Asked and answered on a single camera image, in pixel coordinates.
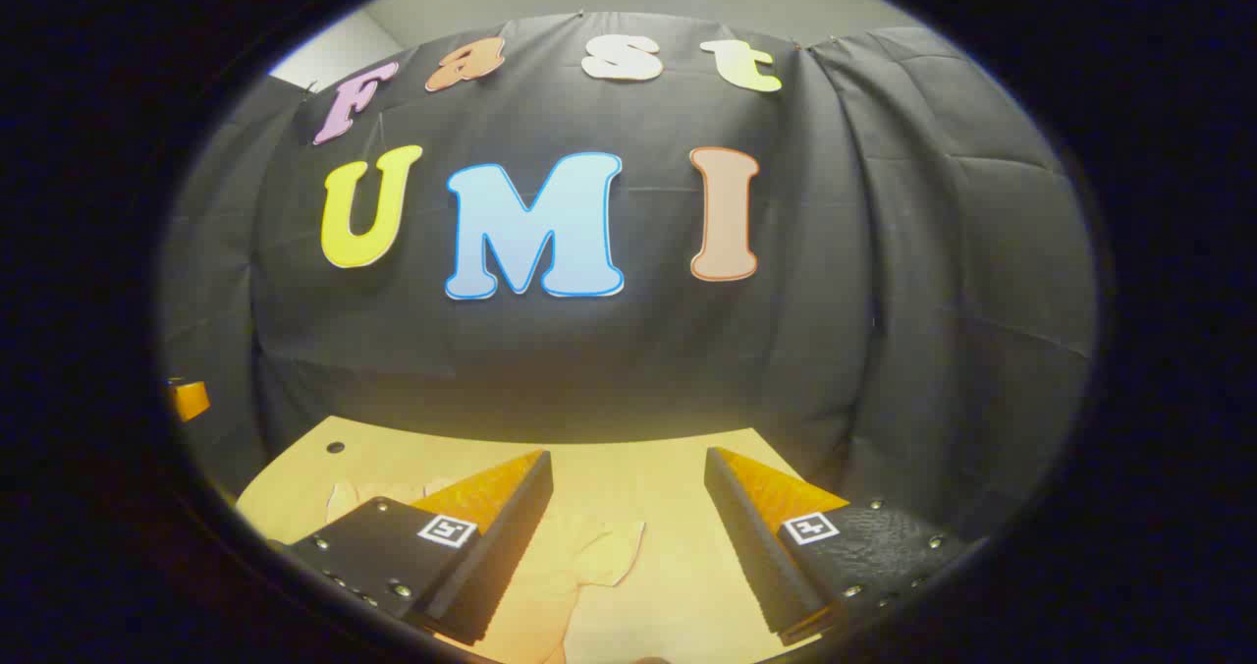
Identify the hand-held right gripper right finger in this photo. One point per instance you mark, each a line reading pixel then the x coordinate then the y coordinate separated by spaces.
pixel 751 556

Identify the orange T-shirt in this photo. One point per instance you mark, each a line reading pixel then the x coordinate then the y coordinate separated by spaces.
pixel 589 546

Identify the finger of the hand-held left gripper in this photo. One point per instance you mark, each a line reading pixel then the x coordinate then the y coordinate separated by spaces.
pixel 189 401

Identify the black backdrop cloth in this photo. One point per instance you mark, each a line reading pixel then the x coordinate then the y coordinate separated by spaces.
pixel 628 369

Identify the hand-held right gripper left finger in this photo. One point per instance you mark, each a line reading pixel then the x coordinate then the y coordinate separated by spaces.
pixel 511 546

